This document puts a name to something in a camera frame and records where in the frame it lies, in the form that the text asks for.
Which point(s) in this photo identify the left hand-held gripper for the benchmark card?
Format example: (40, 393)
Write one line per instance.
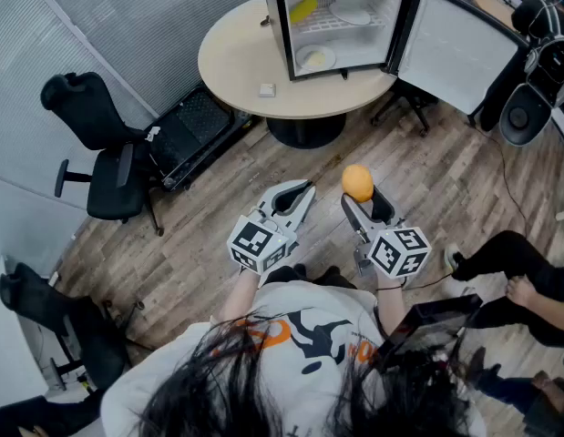
(259, 246)

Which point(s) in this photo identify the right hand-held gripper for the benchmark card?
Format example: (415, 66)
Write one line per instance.
(397, 251)

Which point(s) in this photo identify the orange-brown egg-shaped object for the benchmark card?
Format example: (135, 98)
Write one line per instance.
(357, 182)

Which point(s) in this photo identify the black mini fridge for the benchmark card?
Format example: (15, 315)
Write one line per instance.
(450, 57)

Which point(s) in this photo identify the person's left forearm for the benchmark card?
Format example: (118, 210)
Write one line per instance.
(240, 294)

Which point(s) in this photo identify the person's right forearm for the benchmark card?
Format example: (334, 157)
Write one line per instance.
(392, 310)

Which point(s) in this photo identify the person's right leg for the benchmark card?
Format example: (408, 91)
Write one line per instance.
(334, 278)

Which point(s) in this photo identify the person's leg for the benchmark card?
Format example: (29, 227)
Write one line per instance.
(286, 273)
(334, 278)

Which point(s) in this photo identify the person's left leg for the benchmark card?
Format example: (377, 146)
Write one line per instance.
(286, 273)

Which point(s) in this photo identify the black wrist band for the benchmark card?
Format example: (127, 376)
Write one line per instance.
(388, 288)

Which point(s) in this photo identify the person's white printed shirt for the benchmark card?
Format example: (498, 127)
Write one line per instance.
(318, 303)

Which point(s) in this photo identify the small white box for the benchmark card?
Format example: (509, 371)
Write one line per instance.
(267, 90)

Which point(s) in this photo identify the black chair base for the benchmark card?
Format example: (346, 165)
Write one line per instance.
(413, 107)

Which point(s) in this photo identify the black flat device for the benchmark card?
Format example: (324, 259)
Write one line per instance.
(427, 323)

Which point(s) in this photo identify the white plate with food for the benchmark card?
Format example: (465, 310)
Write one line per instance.
(304, 62)

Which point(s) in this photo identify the round beige table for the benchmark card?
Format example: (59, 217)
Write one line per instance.
(236, 66)

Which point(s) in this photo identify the pale food portion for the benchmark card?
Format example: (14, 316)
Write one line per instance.
(319, 56)

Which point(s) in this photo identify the small dark object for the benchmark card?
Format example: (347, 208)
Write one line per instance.
(264, 21)

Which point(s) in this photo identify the black office chair with armrests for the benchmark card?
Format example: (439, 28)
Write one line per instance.
(108, 185)

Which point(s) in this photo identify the yellow banana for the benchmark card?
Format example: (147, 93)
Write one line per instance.
(303, 10)

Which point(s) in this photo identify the white empty plate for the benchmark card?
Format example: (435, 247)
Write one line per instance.
(351, 16)

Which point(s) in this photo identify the white and black robot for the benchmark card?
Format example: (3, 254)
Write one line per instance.
(543, 71)

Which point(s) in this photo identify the wooden side table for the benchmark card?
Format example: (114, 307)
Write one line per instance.
(493, 7)

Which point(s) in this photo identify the black swivel chair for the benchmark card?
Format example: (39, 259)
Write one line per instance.
(44, 303)

